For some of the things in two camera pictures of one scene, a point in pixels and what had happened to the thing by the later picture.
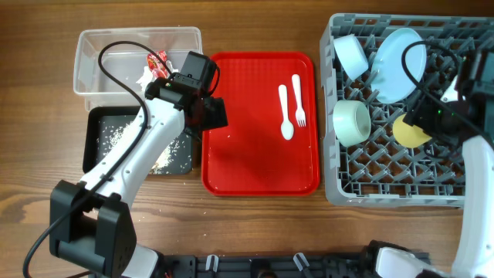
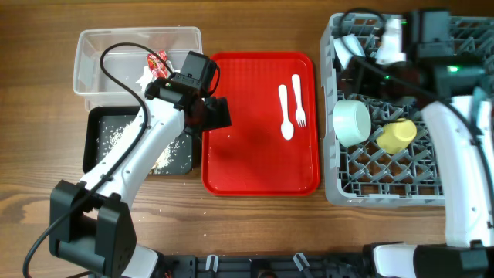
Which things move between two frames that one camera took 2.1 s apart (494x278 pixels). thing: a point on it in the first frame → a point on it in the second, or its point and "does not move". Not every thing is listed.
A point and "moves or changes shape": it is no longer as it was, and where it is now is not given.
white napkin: (148, 77) does not move
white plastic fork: (300, 114) does not move
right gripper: (417, 115) → (355, 80)
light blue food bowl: (351, 55) does not move
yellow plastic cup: (408, 136) moves or changes shape
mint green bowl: (351, 122) does not move
